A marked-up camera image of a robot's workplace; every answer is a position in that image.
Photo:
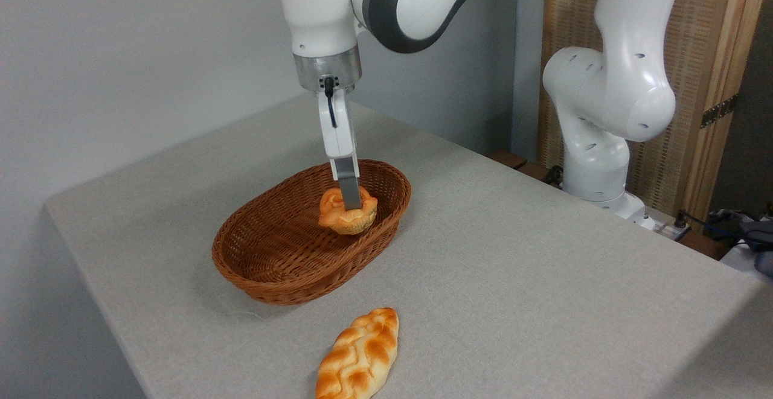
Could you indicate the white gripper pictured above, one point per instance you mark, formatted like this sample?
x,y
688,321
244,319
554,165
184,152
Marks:
x,y
338,133

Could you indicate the metal screen hinge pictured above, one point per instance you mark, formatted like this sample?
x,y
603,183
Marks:
x,y
717,111

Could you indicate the round knotted bread roll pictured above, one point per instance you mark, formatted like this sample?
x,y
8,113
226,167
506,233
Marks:
x,y
332,218

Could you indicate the long braided bread loaf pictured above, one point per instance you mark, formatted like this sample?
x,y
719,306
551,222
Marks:
x,y
361,357

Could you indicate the dark grey cloth bundle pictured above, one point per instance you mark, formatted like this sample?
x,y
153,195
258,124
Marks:
x,y
755,236

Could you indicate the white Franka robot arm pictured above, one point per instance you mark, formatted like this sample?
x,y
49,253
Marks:
x,y
628,85

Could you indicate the brown wicker basket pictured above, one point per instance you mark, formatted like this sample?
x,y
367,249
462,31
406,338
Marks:
x,y
284,254

